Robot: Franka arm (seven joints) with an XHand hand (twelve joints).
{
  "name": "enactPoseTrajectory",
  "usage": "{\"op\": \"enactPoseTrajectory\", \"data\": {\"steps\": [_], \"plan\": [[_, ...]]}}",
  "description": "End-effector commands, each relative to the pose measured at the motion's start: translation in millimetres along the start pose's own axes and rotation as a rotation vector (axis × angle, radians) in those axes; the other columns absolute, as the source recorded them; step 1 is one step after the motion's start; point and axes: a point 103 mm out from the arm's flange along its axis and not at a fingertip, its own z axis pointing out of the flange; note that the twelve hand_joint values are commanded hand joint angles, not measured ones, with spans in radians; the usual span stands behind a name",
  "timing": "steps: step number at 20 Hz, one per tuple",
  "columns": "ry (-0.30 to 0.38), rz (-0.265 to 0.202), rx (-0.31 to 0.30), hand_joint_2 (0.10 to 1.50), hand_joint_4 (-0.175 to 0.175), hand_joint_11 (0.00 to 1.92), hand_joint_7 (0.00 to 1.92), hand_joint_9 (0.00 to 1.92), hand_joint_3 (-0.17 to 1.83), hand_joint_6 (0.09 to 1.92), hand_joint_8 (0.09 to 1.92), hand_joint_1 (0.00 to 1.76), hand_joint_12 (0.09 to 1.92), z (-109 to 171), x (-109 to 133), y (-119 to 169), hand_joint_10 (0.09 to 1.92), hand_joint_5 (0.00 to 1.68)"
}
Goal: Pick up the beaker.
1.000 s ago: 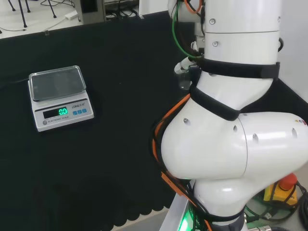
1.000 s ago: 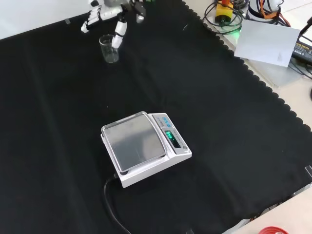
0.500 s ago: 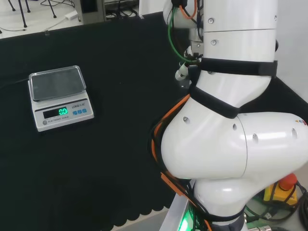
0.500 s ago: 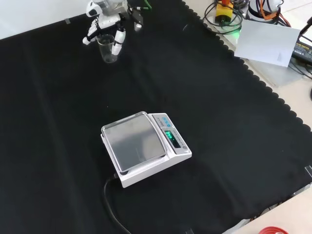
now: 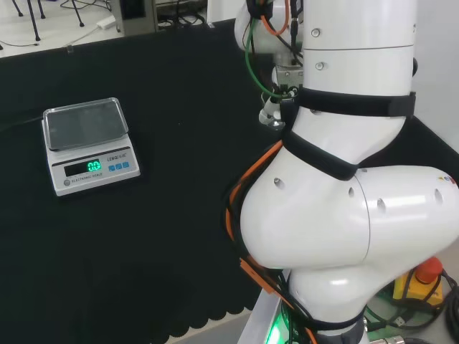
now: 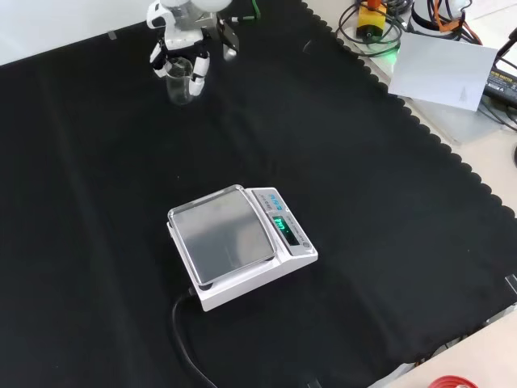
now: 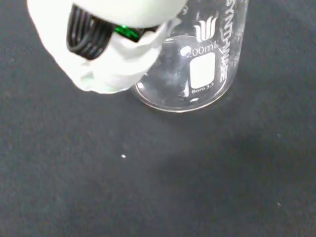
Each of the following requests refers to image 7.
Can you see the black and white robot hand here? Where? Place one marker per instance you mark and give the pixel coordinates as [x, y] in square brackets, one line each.
[103, 42]

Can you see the black bench cloth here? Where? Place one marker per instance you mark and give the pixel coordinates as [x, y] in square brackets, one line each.
[158, 160]

